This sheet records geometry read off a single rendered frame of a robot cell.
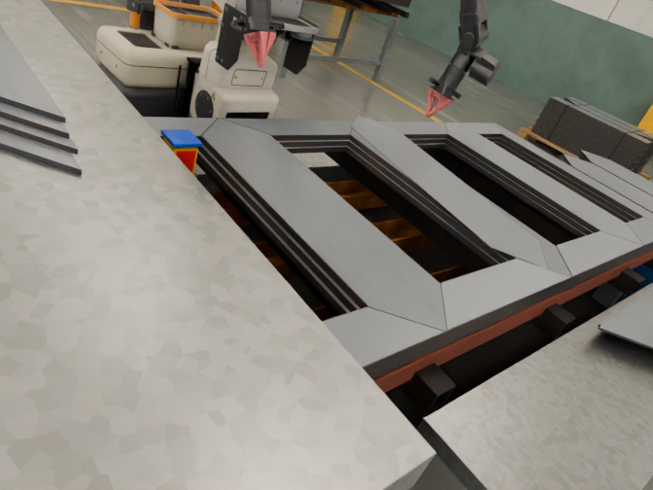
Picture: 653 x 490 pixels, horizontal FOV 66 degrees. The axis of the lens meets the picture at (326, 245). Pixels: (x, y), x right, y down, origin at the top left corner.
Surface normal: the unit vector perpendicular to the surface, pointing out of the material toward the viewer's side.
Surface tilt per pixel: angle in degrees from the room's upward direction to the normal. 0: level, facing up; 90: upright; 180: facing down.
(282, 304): 0
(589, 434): 0
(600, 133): 90
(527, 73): 90
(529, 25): 90
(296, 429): 0
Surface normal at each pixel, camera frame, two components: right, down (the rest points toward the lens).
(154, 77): 0.64, 0.58
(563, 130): -0.69, 0.20
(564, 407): 0.29, -0.80
